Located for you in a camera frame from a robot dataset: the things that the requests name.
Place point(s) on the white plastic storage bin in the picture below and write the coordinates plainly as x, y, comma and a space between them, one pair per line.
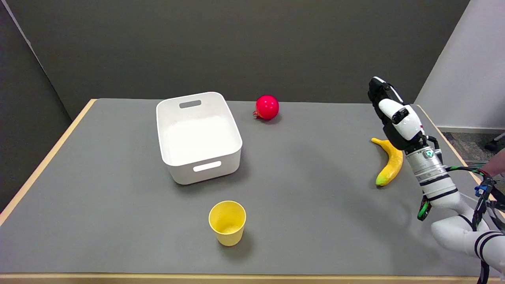
198, 138

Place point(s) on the red pomegranate toy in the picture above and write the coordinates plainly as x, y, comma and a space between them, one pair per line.
267, 107

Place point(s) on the yellow plastic cup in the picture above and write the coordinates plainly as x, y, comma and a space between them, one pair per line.
227, 223

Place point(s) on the grey table mat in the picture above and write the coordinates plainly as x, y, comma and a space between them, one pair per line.
236, 189

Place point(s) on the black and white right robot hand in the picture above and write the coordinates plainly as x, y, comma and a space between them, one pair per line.
402, 122

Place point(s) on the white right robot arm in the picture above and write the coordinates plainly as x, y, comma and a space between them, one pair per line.
442, 185

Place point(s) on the yellow banana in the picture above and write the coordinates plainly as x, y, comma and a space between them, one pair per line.
390, 163

